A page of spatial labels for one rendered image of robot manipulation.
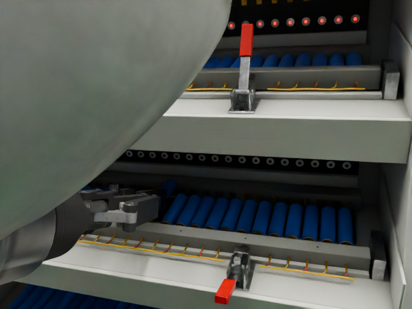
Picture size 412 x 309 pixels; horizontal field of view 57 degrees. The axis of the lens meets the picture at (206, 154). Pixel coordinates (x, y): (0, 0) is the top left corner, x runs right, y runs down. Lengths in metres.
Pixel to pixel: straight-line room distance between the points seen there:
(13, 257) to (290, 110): 0.28
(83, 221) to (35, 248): 0.06
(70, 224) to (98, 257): 0.20
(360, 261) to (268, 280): 0.10
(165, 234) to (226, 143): 0.15
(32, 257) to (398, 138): 0.32
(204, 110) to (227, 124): 0.03
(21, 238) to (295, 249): 0.29
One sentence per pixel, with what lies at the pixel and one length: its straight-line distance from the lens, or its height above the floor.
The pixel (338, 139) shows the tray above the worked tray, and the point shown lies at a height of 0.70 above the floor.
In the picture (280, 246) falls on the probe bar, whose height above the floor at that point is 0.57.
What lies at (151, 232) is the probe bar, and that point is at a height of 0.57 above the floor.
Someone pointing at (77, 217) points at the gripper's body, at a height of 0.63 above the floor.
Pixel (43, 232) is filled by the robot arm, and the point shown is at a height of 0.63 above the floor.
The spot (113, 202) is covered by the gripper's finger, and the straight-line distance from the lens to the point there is 0.40.
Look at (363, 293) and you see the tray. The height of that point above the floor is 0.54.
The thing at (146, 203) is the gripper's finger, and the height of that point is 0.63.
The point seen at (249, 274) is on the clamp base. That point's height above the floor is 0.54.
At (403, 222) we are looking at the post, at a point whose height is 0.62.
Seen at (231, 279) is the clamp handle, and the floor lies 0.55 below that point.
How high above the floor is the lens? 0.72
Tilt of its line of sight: 7 degrees down
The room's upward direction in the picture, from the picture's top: 1 degrees clockwise
